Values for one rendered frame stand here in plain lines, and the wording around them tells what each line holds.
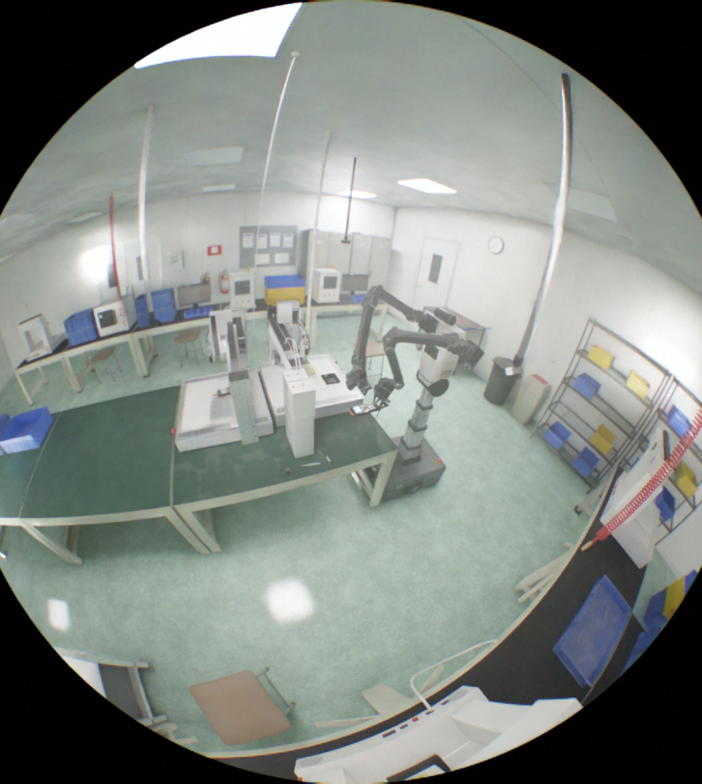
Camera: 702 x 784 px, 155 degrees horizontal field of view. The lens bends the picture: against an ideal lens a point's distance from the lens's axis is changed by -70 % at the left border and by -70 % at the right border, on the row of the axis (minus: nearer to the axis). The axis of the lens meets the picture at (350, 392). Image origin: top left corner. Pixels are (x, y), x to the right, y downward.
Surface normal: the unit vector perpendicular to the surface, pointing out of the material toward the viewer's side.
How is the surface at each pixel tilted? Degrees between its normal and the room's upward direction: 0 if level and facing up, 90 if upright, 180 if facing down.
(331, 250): 90
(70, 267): 90
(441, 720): 0
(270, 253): 90
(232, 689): 7
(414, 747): 0
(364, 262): 90
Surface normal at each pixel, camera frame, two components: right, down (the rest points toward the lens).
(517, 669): 0.11, -0.81
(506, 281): -0.90, 0.17
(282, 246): 0.43, 0.56
